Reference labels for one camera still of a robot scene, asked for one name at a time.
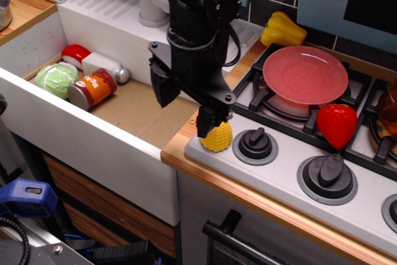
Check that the left black burner grate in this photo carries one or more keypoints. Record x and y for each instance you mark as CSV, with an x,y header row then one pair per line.
x,y
289,123

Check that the blue clamp handle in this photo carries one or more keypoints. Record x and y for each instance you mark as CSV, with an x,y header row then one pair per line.
x,y
28,199

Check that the green toy cabbage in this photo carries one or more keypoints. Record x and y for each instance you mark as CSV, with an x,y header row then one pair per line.
x,y
57,78

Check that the red toy strawberry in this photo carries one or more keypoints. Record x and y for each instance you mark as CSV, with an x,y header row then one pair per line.
x,y
337,123

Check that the amber glass pot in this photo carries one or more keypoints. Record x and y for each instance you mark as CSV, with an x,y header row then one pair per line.
x,y
386,110

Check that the right black burner grate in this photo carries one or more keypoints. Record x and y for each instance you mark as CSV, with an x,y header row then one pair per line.
x,y
368,148

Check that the left black stove knob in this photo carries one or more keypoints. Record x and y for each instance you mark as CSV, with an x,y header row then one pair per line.
x,y
255,147

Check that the silver metal pot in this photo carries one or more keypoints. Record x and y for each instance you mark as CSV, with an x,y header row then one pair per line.
x,y
6,14

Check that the yellow toy corn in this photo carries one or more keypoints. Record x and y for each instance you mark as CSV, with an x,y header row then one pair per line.
x,y
219,138

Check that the grey toy faucet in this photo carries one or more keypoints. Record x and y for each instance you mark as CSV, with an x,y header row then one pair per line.
x,y
154,13

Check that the grey stove top panel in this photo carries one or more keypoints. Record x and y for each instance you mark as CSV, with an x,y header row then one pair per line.
x,y
360,218

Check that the black oven door handle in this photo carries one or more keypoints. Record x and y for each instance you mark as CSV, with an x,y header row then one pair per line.
x,y
223,235

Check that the yellow toy bell pepper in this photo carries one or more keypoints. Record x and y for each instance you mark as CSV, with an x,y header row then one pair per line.
x,y
280,29

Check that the red white toy mushroom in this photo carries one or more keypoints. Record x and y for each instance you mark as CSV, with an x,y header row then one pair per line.
x,y
74,54

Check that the middle black stove knob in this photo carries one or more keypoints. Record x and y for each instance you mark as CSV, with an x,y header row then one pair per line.
x,y
327,180

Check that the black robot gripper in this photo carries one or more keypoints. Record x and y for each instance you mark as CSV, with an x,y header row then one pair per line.
x,y
196,70

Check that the orange toy soup can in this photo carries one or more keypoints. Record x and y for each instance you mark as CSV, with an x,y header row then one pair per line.
x,y
92,89

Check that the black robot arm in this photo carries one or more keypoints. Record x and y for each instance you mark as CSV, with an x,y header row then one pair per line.
x,y
197,20

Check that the white salt shaker bottle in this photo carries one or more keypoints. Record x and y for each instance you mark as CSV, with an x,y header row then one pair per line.
x,y
96,60

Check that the white toy sink basin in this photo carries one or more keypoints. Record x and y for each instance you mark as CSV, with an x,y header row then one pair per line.
x,y
118,142

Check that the black stove knob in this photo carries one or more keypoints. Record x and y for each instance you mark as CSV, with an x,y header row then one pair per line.
x,y
255,147
327,180
389,212

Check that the black burner grate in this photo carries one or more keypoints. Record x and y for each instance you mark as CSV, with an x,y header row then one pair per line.
x,y
289,123
368,148

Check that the pink plastic plate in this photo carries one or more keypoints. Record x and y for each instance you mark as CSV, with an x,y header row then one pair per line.
x,y
305,75

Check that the right black stove knob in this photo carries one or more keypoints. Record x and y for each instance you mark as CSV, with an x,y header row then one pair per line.
x,y
389,212

